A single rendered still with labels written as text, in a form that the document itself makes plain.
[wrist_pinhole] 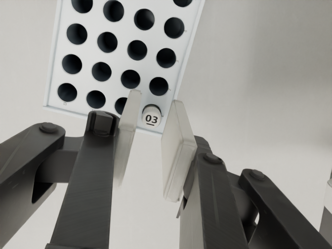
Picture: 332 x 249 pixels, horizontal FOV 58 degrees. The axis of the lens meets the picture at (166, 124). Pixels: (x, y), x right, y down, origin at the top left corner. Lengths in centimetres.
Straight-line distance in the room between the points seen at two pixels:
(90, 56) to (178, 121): 8
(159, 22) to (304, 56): 12
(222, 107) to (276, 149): 6
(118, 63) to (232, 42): 9
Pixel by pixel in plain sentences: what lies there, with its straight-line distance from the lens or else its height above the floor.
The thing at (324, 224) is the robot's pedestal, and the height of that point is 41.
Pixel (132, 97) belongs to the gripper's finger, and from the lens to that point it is 17.
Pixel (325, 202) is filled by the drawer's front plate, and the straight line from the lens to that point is 23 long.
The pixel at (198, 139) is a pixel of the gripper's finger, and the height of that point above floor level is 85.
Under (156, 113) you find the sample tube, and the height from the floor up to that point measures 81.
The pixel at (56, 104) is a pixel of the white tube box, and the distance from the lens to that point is 21.
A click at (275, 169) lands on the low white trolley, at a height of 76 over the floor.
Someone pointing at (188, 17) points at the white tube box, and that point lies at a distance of 19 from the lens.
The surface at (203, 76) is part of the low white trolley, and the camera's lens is 24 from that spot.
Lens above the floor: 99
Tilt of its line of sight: 70 degrees down
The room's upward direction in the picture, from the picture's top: 174 degrees clockwise
